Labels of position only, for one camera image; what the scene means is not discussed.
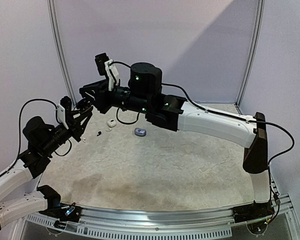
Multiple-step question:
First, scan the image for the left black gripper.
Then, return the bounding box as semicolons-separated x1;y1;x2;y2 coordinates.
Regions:
41;107;92;156

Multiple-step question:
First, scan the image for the purple earbud charging case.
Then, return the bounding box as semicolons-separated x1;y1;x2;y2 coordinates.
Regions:
134;127;147;137

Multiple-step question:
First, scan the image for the black earbud case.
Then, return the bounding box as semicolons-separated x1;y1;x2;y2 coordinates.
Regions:
76;98;93;113

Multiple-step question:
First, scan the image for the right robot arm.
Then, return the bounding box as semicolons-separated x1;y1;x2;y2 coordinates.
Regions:
79;60;271;218

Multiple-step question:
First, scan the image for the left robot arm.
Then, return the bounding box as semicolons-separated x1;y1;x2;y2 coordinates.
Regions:
0;108;93;230

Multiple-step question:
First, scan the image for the white earbud case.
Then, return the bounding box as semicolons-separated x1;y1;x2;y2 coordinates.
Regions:
106;119;117;128

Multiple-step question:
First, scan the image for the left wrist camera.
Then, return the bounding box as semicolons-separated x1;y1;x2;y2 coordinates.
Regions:
56;96;72;130

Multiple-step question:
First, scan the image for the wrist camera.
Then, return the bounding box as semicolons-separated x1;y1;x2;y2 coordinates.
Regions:
56;96;72;130
94;53;120;91

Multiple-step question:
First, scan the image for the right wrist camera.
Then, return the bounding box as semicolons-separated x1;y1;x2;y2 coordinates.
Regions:
94;53;120;91

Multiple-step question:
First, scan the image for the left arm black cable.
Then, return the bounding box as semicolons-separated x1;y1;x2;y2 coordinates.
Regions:
0;98;73;183

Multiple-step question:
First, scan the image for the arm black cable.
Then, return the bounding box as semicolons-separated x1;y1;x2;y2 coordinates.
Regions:
109;61;296;203
0;98;73;183

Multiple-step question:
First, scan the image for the left aluminium corner post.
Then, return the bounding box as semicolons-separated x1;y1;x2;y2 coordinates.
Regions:
47;0;77;103

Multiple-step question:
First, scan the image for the aluminium corner post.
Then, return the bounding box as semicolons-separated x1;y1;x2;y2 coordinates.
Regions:
47;0;77;103
235;0;265;109

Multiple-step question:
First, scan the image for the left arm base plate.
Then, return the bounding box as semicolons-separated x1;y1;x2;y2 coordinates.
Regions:
39;204;83;223

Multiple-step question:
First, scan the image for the aluminium front rail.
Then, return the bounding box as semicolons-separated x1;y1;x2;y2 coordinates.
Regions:
13;194;300;240

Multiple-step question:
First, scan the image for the right aluminium corner post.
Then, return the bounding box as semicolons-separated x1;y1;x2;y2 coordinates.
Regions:
235;0;265;109

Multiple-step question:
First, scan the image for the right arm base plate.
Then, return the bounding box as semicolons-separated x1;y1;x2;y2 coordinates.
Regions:
232;202;275;223

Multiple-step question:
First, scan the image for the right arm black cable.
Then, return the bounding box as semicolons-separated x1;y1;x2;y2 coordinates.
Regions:
109;61;296;203

